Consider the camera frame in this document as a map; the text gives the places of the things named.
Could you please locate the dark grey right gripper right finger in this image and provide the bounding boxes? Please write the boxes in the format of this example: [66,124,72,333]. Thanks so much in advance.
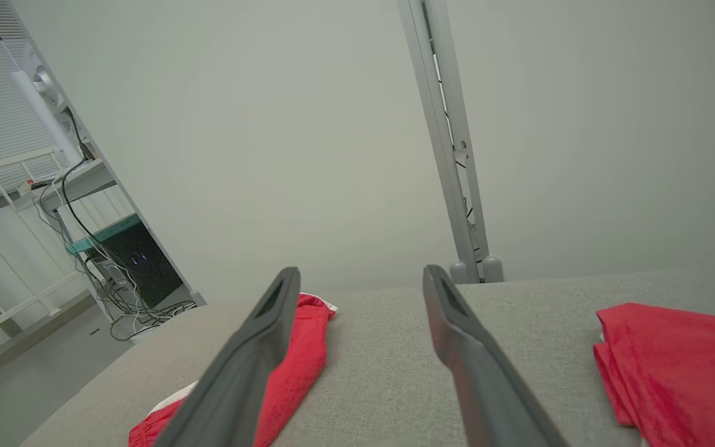
[423,265,569,447]

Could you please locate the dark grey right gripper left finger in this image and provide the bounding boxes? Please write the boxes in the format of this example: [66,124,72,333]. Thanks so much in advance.
[156,267,302,447]

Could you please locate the red jersey with black number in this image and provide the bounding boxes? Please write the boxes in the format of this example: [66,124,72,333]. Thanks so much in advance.
[592,302,715,447]

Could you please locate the grey partition leg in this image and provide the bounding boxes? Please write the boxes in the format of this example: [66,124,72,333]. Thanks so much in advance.
[0,0,208,307]

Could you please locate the black computer tower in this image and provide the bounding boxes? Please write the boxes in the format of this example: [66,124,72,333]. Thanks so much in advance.
[88,220,184,309]

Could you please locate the white desk with teal edge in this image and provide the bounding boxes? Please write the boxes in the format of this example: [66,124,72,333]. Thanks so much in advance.
[32,158,144,256]

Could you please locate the white cylindrical device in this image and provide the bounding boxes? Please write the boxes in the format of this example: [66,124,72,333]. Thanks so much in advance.
[10,62,85,167]

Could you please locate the tangled black cables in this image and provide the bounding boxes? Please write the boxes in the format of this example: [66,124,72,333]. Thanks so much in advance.
[32,109,200,342]

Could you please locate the grey metal partition post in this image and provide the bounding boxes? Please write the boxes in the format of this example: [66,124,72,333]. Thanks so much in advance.
[397,0,492,283]

